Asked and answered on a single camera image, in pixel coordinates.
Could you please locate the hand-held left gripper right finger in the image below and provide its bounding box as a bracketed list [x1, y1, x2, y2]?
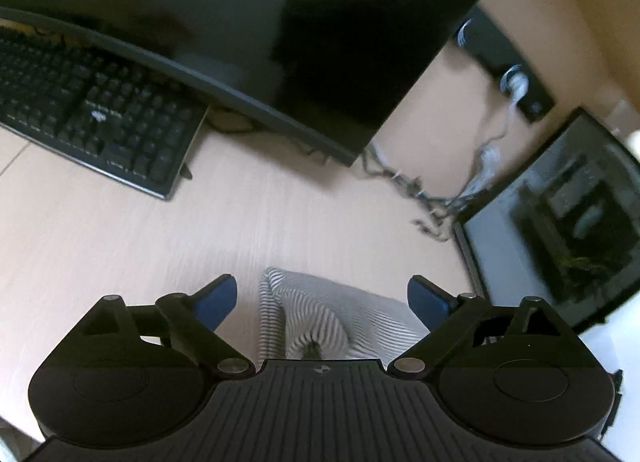
[388, 275, 565, 376]

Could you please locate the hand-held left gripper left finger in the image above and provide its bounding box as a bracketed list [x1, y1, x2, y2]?
[80, 274, 254, 376]

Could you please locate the grey striped cloth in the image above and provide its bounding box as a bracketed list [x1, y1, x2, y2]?
[258, 267, 430, 361]

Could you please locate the black keyboard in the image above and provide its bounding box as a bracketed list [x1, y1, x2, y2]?
[0, 25, 210, 201]

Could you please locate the black power strip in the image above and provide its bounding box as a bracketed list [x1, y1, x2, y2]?
[454, 8, 557, 124]

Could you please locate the black computer monitor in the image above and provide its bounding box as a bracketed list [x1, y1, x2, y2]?
[0, 0, 524, 168]

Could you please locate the bundle of braided cables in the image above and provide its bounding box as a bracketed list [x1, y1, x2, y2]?
[361, 68, 530, 243]

